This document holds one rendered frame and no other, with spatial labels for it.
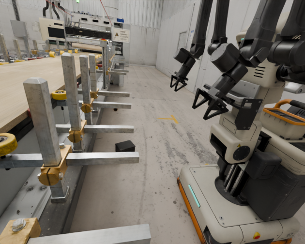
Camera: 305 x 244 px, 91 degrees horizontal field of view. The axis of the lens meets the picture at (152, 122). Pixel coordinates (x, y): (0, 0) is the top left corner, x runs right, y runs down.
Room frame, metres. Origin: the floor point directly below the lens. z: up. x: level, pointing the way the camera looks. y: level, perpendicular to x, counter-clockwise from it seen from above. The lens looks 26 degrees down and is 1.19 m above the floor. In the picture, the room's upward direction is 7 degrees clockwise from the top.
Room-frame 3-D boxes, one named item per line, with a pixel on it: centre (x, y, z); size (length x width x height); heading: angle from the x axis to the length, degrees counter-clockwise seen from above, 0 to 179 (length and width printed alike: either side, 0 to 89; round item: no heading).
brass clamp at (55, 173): (0.36, 0.28, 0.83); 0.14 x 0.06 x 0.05; 14
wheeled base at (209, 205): (0.87, -0.70, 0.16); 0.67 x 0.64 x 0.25; 104
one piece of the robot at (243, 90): (0.80, -0.42, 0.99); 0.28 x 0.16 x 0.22; 14
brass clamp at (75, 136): (0.60, 0.34, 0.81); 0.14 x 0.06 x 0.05; 14
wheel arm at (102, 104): (0.87, 0.36, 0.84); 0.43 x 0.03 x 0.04; 104
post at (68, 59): (0.58, 0.34, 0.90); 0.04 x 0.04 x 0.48; 14
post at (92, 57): (1.06, 0.46, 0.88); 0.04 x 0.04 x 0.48; 14
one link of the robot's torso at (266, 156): (0.77, -0.55, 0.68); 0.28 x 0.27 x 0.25; 14
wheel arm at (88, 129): (0.63, 0.30, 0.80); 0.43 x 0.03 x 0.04; 104
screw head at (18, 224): (0.16, 0.24, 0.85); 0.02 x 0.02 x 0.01
